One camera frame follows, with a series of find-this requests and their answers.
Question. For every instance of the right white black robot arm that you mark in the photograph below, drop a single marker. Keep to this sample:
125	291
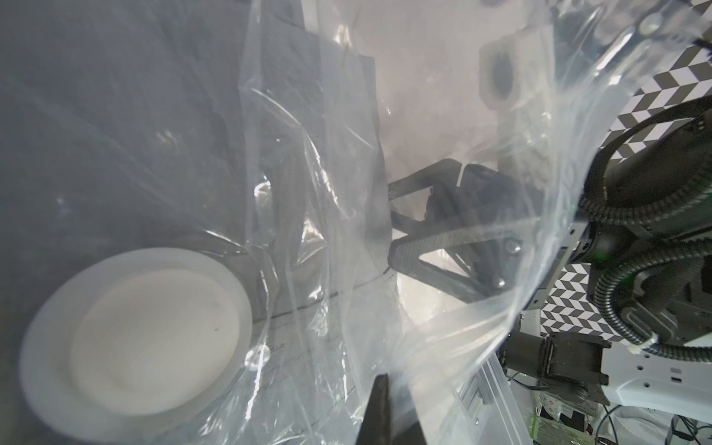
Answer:
585	367

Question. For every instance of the white vacuum bag valve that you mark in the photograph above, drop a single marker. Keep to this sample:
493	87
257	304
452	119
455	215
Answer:
135	345

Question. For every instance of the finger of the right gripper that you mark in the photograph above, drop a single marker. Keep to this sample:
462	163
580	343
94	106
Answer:
448	206
464	263

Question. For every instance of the dark grey garment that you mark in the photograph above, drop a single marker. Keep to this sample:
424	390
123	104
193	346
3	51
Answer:
245	131

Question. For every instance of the clear plastic vacuum bag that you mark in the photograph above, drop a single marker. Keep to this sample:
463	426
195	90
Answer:
530	89

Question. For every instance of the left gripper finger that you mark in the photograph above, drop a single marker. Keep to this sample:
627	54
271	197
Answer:
376	426

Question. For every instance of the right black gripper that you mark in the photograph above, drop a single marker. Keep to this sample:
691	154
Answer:
646	210

